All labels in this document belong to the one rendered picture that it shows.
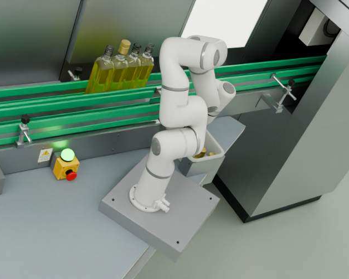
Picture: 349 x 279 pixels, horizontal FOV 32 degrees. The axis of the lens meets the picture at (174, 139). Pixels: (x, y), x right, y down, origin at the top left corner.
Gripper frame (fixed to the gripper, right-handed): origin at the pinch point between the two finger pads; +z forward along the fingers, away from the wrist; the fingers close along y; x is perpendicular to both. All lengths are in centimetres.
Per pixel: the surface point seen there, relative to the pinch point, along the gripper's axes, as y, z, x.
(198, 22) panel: -11.4, -20.7, -36.7
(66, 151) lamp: 56, -1, 0
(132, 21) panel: 21.5, -22.5, -37.3
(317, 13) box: -84, -23, -36
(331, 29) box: -95, -17, -30
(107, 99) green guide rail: 36.2, -7.3, -14.5
